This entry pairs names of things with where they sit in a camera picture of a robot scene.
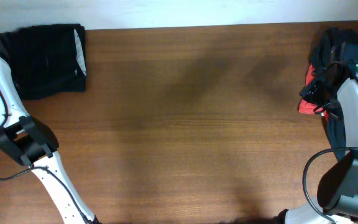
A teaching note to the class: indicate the red garment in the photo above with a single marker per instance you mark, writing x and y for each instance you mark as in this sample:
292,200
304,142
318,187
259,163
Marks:
304,106

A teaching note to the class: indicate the black printed t-shirt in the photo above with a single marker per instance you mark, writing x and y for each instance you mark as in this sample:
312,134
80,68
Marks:
319,57

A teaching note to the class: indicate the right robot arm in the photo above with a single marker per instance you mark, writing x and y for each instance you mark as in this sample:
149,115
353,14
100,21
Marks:
337,196

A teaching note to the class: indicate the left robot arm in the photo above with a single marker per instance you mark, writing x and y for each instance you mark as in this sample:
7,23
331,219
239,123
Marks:
33,145

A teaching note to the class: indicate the black shorts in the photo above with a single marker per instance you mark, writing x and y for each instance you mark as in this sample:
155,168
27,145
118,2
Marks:
47,59

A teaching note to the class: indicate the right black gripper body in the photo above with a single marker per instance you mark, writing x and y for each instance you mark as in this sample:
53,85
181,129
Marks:
322,96

